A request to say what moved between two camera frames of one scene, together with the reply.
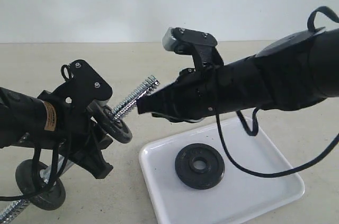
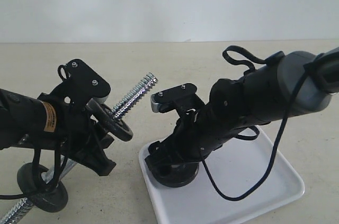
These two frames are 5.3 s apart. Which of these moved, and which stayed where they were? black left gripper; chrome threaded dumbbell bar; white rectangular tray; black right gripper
Moved: chrome threaded dumbbell bar; black right gripper
Stayed: white rectangular tray; black left gripper
